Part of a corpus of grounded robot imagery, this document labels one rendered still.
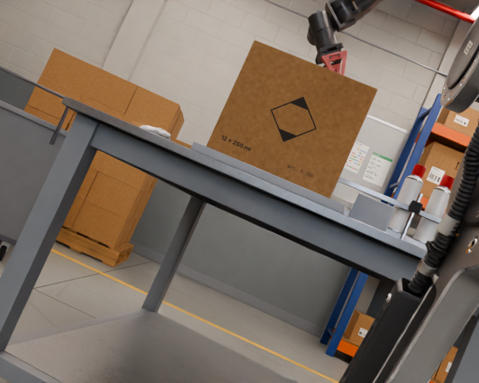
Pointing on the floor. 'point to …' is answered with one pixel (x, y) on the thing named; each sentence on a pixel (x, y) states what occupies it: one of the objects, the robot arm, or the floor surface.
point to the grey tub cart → (15, 163)
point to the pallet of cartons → (91, 77)
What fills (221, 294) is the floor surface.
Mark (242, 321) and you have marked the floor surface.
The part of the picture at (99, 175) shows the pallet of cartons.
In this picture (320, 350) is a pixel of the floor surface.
